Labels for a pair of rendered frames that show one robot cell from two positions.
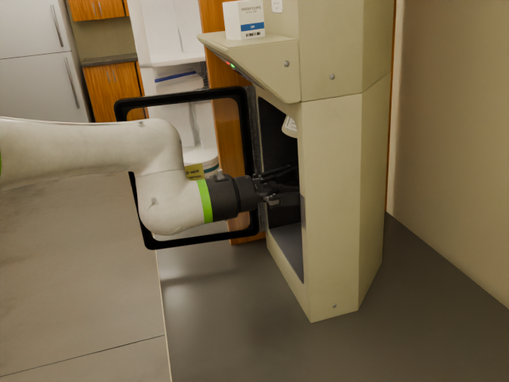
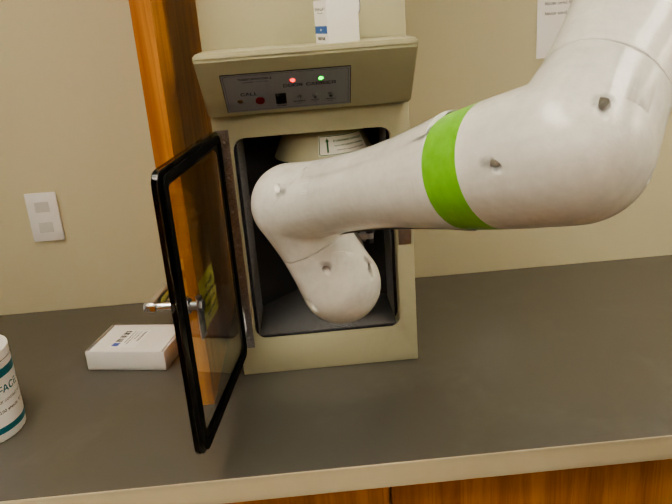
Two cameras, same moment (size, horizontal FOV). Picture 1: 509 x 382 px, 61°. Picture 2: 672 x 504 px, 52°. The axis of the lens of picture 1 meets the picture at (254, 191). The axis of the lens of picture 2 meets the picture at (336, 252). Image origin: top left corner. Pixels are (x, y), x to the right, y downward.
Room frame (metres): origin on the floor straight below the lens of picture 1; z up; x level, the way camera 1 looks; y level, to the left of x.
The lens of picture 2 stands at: (0.62, 1.04, 1.55)
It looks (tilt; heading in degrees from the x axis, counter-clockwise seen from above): 19 degrees down; 281
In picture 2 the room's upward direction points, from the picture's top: 4 degrees counter-clockwise
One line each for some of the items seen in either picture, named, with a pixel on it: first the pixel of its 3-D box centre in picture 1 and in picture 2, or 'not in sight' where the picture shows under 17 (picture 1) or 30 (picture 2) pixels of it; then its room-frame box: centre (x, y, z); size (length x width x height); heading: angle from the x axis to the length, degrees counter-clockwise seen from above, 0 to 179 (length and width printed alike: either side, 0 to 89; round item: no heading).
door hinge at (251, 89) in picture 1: (257, 165); (234, 246); (1.00, -0.01, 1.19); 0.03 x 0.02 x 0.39; 13
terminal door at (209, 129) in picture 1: (192, 173); (207, 282); (0.99, 0.15, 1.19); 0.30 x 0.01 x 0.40; 95
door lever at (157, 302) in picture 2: not in sight; (172, 296); (1.01, 0.22, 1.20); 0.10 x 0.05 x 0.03; 95
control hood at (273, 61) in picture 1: (242, 64); (307, 79); (0.84, 0.00, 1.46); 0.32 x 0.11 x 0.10; 13
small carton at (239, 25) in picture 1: (244, 20); (336, 20); (0.80, -0.01, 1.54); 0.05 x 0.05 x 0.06; 32
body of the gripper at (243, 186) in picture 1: (256, 191); not in sight; (0.83, 0.00, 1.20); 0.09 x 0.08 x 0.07; 103
